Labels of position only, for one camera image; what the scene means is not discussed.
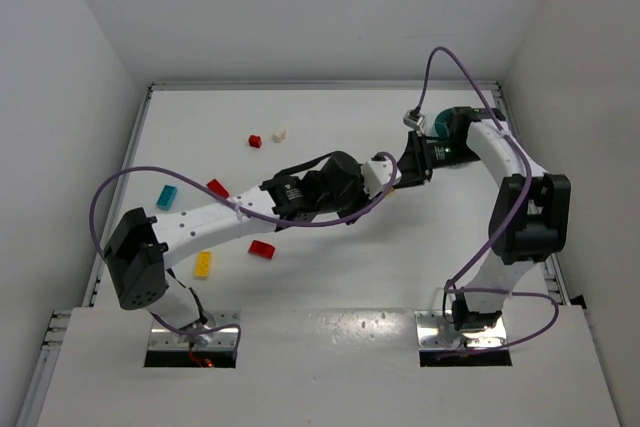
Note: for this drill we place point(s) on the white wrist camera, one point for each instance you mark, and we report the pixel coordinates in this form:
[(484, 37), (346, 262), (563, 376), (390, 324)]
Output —
[(416, 122), (376, 173)]

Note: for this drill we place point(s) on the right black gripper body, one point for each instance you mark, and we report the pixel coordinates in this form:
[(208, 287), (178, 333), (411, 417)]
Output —
[(420, 159)]

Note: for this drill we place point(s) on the small red lego cube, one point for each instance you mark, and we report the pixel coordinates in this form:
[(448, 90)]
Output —
[(255, 141)]

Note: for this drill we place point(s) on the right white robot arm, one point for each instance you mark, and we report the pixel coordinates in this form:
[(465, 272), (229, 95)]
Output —
[(529, 220)]

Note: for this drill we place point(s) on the metal base plate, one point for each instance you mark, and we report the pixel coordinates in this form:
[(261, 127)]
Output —
[(436, 334), (219, 332)]

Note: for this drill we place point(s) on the teal lego brick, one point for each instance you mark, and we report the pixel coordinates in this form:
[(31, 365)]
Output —
[(166, 197)]

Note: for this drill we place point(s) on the teal round divided container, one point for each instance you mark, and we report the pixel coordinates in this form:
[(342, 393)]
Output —
[(441, 122)]

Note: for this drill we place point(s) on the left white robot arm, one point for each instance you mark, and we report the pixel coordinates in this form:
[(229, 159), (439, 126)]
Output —
[(142, 251)]

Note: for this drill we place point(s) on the red curved lego brick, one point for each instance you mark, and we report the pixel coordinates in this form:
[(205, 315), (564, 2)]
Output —
[(262, 249)]

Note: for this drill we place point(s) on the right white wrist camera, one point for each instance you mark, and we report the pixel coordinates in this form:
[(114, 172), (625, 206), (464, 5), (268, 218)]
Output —
[(416, 122)]

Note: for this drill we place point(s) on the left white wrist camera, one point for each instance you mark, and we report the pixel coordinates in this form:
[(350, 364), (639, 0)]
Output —
[(376, 173)]

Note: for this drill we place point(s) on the small white lego piece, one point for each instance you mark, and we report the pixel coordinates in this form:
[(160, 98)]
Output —
[(279, 135)]

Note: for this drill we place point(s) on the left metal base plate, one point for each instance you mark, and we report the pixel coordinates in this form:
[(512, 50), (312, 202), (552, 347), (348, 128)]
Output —
[(219, 332)]

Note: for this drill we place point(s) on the yellow 2x4 lego brick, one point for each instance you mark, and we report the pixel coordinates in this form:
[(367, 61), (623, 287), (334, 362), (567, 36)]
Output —
[(203, 265)]

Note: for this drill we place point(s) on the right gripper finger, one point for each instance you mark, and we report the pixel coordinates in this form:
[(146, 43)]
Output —
[(415, 155), (413, 177)]

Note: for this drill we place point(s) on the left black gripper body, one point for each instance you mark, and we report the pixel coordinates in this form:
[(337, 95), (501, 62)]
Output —
[(355, 195)]

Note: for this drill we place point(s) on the red flat lego brick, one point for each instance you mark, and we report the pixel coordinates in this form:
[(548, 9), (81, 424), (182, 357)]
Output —
[(216, 187)]

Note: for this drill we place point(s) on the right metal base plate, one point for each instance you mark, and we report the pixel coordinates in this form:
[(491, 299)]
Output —
[(436, 334)]

